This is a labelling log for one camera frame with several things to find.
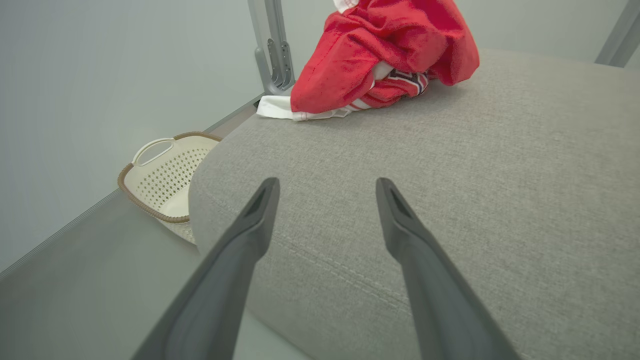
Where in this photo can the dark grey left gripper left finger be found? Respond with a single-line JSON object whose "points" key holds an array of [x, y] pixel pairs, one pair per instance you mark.
{"points": [[220, 290]]}

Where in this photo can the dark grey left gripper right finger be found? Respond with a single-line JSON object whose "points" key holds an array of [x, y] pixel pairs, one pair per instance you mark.
{"points": [[440, 300]]}

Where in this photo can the red jersey with white sleeves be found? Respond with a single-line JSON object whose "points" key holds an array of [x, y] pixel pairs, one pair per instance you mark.
{"points": [[335, 75]]}

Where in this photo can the cream perforated laundry basket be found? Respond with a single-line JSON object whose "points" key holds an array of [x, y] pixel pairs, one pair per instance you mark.
{"points": [[165, 185]]}

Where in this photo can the grey metal post with bracket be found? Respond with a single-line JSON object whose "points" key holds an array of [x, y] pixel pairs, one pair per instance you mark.
{"points": [[272, 50]]}

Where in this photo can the grey metal frame bar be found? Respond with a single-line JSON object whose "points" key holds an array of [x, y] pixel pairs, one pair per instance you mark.
{"points": [[620, 32]]}

